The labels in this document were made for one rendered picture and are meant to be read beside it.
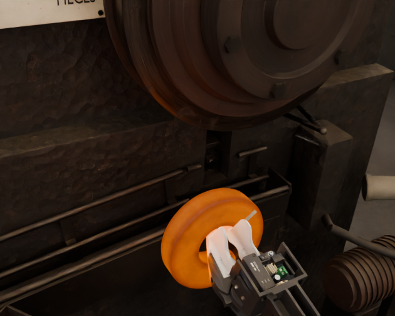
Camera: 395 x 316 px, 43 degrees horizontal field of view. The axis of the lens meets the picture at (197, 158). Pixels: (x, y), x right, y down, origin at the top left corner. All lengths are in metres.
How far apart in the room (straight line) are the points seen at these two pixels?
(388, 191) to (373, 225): 1.03
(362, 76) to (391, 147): 1.62
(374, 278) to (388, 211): 1.13
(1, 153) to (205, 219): 0.35
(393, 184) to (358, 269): 0.20
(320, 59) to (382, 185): 0.44
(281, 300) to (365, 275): 0.58
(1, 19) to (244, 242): 0.46
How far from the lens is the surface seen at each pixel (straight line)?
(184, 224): 0.66
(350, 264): 1.17
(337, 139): 1.06
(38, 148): 0.84
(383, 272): 1.20
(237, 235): 0.68
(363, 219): 2.21
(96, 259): 0.88
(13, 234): 0.90
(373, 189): 1.15
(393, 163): 2.64
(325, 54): 0.80
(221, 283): 0.65
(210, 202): 0.66
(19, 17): 0.79
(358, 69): 1.23
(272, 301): 0.60
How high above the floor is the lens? 1.30
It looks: 33 degrees down
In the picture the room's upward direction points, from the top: 3 degrees clockwise
